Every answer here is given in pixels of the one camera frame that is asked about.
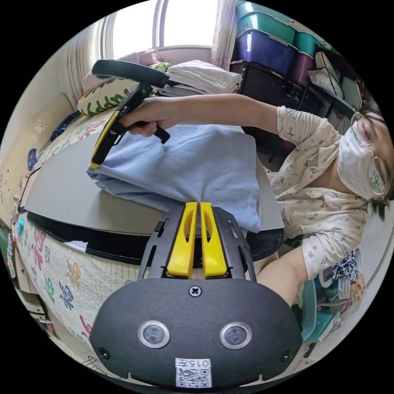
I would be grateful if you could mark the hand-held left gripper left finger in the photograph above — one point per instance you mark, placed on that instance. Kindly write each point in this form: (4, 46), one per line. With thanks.
(181, 252)

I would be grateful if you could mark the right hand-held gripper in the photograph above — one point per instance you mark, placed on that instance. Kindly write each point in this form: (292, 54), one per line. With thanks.
(129, 70)

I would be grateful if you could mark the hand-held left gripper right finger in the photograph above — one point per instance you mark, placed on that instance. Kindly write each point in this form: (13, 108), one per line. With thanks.
(214, 255)

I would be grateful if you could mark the light blue long sleeve shirt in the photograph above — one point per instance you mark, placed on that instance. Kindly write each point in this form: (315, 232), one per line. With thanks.
(191, 166)

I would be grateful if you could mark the person's right forearm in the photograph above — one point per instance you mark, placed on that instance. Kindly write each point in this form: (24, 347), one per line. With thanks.
(221, 112)

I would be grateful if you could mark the person's left forearm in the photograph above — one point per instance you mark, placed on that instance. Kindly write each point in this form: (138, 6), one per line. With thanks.
(280, 274)

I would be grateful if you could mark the person's right hand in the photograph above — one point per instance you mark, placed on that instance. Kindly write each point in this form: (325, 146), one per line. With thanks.
(150, 114)

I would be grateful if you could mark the pillow with green leaf print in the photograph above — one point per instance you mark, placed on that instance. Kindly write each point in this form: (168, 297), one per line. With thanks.
(101, 100)

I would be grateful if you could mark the grey flat folding board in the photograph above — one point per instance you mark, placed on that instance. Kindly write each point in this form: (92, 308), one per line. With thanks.
(61, 181)

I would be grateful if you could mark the black flat pad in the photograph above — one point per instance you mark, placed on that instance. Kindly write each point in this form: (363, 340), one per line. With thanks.
(117, 243)

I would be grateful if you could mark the pink pillow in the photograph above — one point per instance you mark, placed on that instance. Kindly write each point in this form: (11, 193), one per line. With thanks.
(138, 57)

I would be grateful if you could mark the bed with printed quilt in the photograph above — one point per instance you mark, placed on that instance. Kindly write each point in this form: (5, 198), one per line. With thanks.
(61, 274)

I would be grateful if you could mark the person's body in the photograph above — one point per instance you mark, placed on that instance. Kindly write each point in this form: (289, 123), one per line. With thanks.
(320, 191)

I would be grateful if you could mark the pile of clothes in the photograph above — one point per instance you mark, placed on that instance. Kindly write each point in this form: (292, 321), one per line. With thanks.
(203, 77)

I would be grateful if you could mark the window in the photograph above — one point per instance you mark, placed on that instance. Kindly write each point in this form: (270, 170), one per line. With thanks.
(181, 24)

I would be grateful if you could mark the pale flowered curtain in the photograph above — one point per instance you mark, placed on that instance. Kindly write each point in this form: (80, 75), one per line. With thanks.
(223, 34)

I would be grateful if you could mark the dark cupboard with storage boxes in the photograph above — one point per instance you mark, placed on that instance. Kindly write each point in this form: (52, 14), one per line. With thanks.
(267, 80)

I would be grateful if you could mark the black and white bag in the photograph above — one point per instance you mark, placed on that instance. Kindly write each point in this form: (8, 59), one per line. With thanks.
(326, 74)

